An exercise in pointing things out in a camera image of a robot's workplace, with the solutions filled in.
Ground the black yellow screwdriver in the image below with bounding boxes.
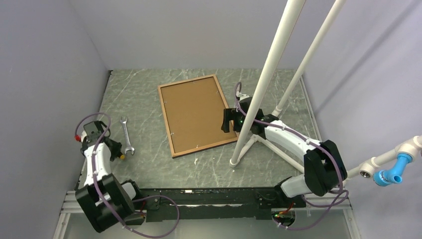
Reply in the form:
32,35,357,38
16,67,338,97
115,151,126,160

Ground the blue wooden picture frame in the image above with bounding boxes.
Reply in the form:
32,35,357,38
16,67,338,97
157,74,238,158

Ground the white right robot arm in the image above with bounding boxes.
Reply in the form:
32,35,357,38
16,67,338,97
240,109,348,207

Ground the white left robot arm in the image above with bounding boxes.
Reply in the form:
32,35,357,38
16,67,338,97
76,120,143,233

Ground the silver open-end wrench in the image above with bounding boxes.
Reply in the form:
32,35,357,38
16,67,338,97
119,117,135,155

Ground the white pipe stand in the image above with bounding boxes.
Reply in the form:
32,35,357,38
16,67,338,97
229,0,422,180

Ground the blue pipe fitting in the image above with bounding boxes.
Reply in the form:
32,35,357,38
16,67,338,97
373,153,413,187

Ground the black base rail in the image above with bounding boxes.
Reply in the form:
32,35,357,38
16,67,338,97
134,187,306,222

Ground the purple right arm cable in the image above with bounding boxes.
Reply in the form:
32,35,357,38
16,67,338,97
234,82,349,231

